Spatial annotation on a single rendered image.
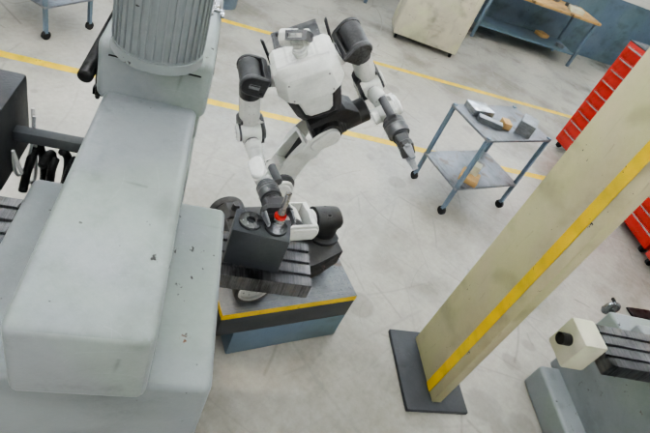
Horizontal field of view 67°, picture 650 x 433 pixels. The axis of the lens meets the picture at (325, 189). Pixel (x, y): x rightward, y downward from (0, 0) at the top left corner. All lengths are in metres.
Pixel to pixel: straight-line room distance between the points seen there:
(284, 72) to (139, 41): 0.91
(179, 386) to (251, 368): 1.87
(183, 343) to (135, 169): 0.37
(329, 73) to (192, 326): 1.17
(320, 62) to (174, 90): 0.80
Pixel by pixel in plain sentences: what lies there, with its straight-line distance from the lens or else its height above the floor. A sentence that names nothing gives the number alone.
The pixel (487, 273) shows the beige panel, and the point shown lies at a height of 0.85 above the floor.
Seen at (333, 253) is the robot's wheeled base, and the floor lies 0.57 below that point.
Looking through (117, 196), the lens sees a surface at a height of 1.76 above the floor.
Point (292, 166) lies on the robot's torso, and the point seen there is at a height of 1.11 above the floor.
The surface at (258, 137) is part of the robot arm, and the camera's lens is 2.17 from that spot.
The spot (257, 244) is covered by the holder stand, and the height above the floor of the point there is 1.11.
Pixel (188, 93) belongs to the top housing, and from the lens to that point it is 1.27.
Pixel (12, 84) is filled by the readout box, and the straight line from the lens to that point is 1.37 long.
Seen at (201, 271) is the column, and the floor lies 1.56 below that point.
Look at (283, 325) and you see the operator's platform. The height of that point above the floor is 0.21.
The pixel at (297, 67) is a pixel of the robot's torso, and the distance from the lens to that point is 1.93.
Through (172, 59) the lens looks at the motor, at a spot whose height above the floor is 1.93.
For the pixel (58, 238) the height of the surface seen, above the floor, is 1.76.
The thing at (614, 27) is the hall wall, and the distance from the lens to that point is 11.78.
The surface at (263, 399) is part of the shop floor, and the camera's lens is 2.82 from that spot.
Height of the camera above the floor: 2.47
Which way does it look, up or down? 38 degrees down
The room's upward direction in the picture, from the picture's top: 24 degrees clockwise
